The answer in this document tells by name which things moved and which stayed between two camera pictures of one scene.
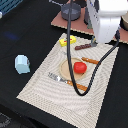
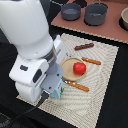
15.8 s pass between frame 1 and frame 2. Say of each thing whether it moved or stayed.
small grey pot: stayed
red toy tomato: stayed
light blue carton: moved
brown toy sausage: stayed
